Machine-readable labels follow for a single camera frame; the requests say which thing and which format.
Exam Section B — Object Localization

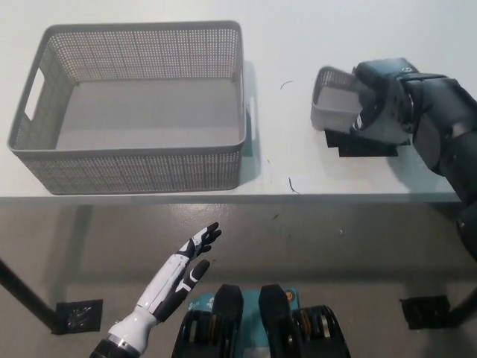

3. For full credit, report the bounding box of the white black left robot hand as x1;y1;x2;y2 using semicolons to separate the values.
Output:
134;222;223;325

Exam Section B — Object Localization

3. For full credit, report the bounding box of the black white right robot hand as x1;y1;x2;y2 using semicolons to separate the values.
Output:
348;57;420;145

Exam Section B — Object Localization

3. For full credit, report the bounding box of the small grey perforated basket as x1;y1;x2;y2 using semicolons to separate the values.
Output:
310;66;370;132

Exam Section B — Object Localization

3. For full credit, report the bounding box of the black tape patch on table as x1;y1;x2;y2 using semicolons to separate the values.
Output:
323;128;400;159

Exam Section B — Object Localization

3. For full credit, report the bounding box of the black teal robot body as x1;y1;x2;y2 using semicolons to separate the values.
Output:
171;284;351;358

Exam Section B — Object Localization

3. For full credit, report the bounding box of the large grey perforated basket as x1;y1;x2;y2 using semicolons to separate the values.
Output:
6;20;258;195

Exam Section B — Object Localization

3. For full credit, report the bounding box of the black table leg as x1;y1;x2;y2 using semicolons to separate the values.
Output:
448;263;477;326
0;256;63;335

